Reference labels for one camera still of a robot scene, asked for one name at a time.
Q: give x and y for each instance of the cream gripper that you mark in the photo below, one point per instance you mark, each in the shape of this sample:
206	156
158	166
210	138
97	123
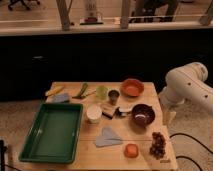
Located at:
168	116

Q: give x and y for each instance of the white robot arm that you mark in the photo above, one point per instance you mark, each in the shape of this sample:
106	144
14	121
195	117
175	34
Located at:
185	82

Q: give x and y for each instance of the metal cup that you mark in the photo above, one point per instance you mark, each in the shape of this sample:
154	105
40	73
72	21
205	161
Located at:
113	96

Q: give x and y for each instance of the light green plastic cup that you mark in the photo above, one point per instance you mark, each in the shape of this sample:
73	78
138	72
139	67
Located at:
101	92

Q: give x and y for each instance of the white paper cup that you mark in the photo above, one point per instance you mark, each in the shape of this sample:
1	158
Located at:
94	113

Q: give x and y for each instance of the dark brown bowl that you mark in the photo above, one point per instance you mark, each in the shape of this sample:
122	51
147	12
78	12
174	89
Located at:
143	115

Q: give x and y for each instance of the bunch of dark grapes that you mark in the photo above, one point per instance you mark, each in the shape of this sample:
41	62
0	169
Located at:
157	148

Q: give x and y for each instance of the orange bowl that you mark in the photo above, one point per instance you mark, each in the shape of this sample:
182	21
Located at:
132	87

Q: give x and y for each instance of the black and white small object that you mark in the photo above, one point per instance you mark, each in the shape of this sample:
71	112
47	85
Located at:
122	112

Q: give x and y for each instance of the wooden block with black edge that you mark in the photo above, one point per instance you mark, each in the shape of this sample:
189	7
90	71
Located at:
108	110

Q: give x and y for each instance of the grey folded cloth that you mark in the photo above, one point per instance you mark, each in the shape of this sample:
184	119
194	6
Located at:
108	137

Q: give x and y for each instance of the green cucumber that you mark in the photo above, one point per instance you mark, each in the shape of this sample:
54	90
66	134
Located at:
80	94

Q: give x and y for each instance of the blue grey sponge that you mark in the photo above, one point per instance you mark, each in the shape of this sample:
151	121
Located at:
61	98

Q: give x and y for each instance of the green plastic tray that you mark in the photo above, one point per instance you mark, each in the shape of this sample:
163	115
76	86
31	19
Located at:
53	136

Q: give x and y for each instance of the red and white background device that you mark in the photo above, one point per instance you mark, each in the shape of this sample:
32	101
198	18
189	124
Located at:
90	15

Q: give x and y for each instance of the black office chair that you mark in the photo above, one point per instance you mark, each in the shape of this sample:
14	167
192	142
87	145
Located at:
13	2

